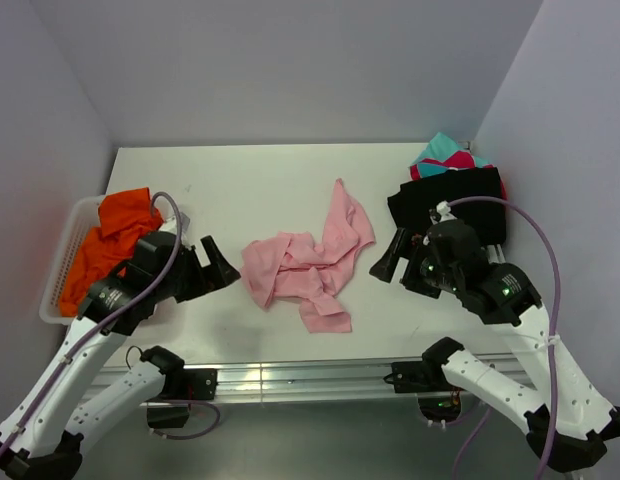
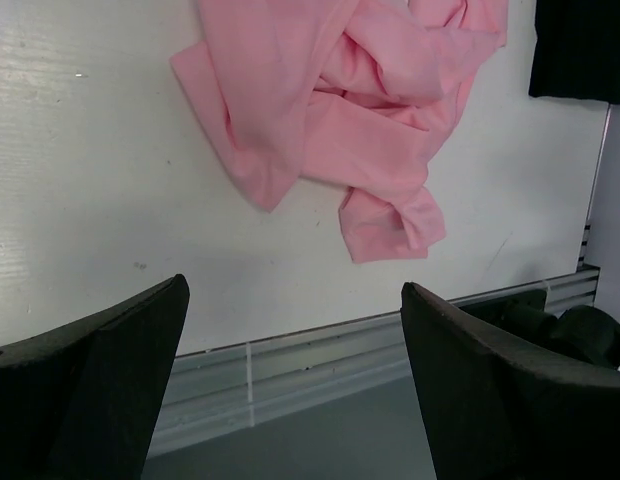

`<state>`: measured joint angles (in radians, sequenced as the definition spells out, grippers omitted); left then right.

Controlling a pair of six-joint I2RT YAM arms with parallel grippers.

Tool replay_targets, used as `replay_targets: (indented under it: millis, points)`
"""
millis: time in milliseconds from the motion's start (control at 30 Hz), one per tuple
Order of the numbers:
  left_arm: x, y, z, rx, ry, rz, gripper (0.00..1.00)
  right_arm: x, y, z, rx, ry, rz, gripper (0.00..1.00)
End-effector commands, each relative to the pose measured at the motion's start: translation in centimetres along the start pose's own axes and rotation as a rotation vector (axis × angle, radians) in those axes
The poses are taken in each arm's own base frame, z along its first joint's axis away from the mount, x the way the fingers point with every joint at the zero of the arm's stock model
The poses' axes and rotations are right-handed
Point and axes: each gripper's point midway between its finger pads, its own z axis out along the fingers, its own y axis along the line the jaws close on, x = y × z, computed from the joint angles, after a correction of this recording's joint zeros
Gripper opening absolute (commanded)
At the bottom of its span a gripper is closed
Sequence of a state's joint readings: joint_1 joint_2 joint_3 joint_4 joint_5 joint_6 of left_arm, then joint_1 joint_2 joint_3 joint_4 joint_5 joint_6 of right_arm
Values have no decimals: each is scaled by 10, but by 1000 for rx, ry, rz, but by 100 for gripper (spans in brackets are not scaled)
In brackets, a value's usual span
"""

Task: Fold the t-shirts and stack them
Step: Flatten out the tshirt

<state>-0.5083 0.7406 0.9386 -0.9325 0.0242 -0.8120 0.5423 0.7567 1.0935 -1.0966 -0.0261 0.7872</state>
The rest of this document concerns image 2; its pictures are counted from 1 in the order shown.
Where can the black folded t-shirt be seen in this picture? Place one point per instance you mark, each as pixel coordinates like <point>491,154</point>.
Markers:
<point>577,52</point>

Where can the aluminium table edge rail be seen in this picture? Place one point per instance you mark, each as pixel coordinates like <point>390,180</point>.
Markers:
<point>319,355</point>

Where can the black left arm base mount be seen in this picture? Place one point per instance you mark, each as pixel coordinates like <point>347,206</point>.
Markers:
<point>581,332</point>

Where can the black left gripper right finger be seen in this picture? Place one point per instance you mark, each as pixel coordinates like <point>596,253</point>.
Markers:
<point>496,406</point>

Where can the pink t-shirt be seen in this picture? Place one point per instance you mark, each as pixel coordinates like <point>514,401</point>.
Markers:
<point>361,94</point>

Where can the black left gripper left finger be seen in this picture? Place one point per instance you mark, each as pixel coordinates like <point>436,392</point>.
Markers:
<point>81,401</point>

